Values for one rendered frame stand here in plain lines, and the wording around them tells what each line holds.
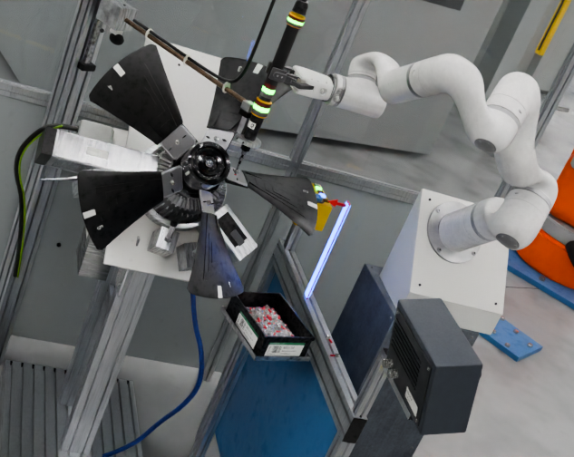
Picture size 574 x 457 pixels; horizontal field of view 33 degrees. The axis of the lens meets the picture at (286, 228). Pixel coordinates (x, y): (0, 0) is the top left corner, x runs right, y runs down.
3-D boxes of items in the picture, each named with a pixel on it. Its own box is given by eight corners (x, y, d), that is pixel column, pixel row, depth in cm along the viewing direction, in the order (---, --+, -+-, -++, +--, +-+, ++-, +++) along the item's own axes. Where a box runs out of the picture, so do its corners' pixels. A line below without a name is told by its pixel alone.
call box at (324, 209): (281, 204, 316) (293, 176, 312) (308, 211, 320) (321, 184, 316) (291, 228, 303) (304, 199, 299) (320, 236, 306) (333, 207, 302)
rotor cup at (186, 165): (166, 149, 265) (180, 136, 253) (216, 146, 271) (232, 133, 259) (173, 200, 263) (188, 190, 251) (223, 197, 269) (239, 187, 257)
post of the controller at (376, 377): (351, 409, 247) (383, 347, 239) (362, 411, 248) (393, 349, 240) (355, 416, 244) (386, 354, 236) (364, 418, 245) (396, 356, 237)
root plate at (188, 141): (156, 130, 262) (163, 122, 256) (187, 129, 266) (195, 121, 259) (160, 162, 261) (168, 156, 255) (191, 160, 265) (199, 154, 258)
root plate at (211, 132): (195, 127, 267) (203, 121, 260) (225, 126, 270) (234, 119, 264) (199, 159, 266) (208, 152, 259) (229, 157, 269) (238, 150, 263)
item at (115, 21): (92, 17, 289) (100, -9, 286) (110, 19, 295) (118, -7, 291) (112, 33, 284) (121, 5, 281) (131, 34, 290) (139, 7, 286)
